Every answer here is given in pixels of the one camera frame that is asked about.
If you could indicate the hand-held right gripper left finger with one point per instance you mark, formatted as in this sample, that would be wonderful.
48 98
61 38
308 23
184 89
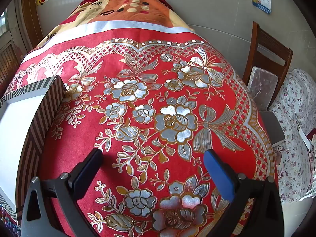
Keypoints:
86 170

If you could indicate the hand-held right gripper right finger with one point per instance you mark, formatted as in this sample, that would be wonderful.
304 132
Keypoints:
218 175

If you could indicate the white box with striped rim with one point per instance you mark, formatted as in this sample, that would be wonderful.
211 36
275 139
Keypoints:
14 133

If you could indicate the grey stool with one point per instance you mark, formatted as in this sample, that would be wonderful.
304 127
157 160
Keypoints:
271 126

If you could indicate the pink chair cushion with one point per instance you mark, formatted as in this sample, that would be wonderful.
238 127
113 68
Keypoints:
261 86

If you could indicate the floral bedding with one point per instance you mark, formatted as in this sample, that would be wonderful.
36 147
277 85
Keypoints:
293 103

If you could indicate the red floral tablecloth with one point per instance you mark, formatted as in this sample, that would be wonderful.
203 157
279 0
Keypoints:
111 64

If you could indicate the wooden shutter door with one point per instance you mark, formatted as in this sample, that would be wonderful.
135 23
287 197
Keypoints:
9 64

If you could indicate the wooden chair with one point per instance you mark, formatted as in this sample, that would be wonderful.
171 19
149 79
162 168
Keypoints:
269 47

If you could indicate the orange printed blanket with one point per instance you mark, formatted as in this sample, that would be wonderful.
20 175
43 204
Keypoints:
148 17

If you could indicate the window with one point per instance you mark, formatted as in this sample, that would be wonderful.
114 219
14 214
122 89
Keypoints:
3 23

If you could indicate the wooden door frame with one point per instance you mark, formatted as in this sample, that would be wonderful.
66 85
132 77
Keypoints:
29 17

